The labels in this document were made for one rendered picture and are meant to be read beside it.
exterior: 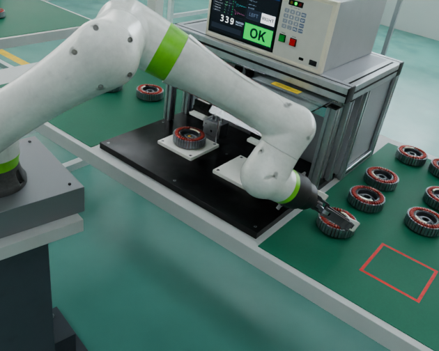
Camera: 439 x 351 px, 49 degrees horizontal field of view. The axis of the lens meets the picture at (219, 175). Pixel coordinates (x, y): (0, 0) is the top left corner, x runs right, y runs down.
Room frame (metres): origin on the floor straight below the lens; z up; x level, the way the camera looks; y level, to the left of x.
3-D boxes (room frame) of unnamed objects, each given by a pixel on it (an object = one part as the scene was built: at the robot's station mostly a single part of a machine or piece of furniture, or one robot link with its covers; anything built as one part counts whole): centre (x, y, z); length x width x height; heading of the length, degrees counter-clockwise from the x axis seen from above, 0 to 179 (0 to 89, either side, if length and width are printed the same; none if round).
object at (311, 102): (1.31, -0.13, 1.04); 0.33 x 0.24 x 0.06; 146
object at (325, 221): (1.15, -0.35, 0.77); 0.11 x 0.11 x 0.04
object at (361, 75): (1.66, -0.16, 1.09); 0.68 x 0.44 x 0.05; 56
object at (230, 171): (1.33, -0.08, 0.78); 0.15 x 0.15 x 0.01; 56
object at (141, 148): (1.41, 0.01, 0.76); 0.64 x 0.47 x 0.02; 56
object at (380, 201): (1.30, -0.47, 0.77); 0.11 x 0.11 x 0.04
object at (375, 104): (1.55, -0.47, 0.91); 0.28 x 0.03 x 0.32; 146
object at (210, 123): (1.59, 0.04, 0.80); 0.08 x 0.05 x 0.06; 56
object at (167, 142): (1.47, 0.12, 0.78); 0.15 x 0.15 x 0.01; 56
